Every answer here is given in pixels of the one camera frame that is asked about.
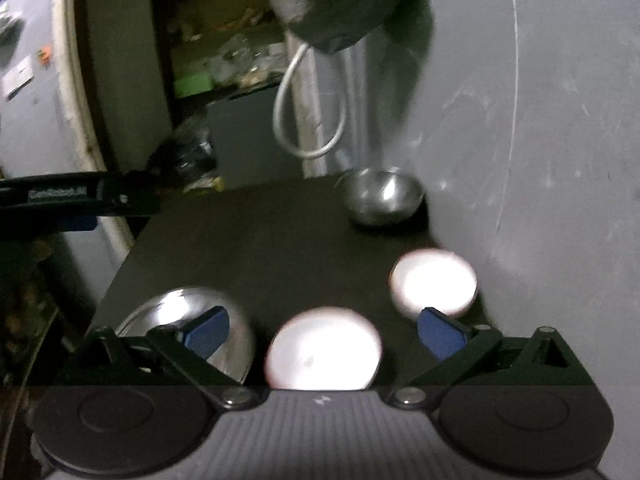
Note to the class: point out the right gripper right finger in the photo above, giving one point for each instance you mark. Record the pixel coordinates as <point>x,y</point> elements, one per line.
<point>482,355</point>

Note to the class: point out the steel bowl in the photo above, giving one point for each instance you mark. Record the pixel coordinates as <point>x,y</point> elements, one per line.
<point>376,197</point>

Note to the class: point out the large steel plate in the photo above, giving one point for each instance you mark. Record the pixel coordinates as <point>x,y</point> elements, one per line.
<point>208,323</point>

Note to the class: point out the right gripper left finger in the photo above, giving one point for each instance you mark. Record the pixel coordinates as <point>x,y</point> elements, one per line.
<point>177,356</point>

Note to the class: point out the small white bowl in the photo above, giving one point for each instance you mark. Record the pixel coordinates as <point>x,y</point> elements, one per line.
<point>432,278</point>

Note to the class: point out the white red-rimmed bowl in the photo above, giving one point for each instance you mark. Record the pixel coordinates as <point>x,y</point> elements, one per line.
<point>324,349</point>

